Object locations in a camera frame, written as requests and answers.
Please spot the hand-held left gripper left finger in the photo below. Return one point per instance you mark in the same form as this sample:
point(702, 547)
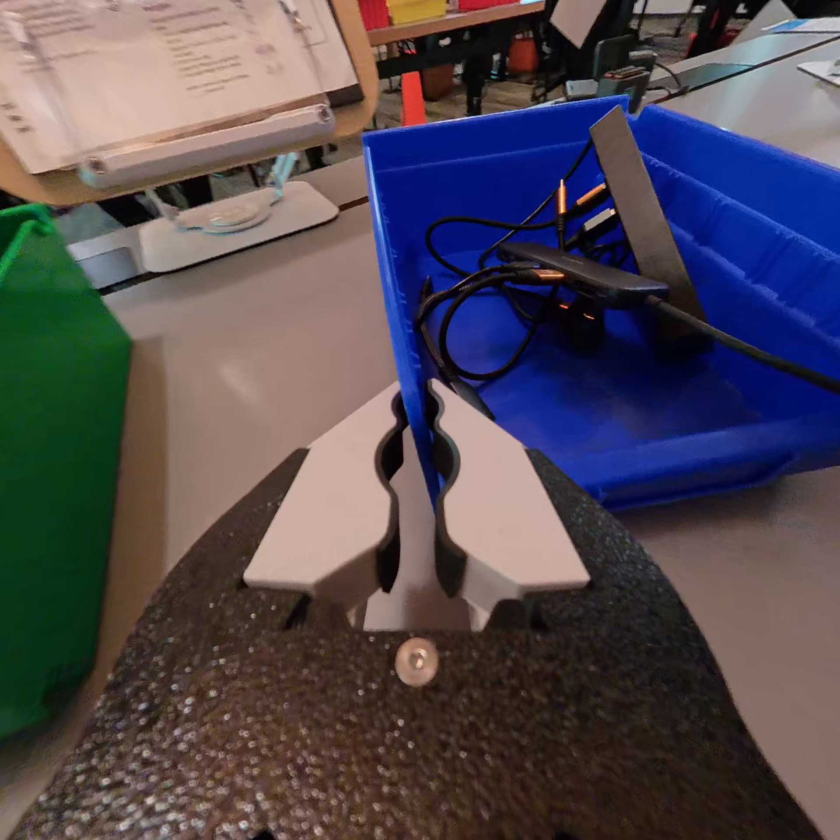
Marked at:
point(308, 518)

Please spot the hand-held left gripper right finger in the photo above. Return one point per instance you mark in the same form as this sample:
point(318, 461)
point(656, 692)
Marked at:
point(512, 518)

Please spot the blue plastic bin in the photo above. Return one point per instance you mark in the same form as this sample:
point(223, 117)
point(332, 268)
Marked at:
point(656, 420)

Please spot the green plastic bin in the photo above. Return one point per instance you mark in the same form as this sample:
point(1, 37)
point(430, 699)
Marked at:
point(52, 459)

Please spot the white stand base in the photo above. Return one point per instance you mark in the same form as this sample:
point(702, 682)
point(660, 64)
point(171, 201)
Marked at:
point(289, 210)

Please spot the black bin divider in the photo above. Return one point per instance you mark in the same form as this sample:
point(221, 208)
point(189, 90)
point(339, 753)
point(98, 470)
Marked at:
point(636, 197)

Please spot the orange traffic cone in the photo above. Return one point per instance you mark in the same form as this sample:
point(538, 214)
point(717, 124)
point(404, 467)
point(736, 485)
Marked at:
point(413, 98)

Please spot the instruction sheet on stand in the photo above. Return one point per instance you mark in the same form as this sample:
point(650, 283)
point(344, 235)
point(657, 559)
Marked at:
point(364, 65)

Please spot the small black device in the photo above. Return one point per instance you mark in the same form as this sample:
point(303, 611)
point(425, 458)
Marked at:
point(627, 75)

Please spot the grey tablet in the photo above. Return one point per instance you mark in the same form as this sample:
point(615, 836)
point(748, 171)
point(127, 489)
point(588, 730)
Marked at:
point(715, 73)

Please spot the red storage bin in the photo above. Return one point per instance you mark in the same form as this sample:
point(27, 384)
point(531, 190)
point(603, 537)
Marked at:
point(499, 4)

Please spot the yellow storage bin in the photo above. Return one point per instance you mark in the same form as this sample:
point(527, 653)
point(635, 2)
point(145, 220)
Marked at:
point(417, 10)

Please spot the white blue paper sheet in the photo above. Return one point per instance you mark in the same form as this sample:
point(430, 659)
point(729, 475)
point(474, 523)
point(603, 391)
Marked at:
point(807, 26)

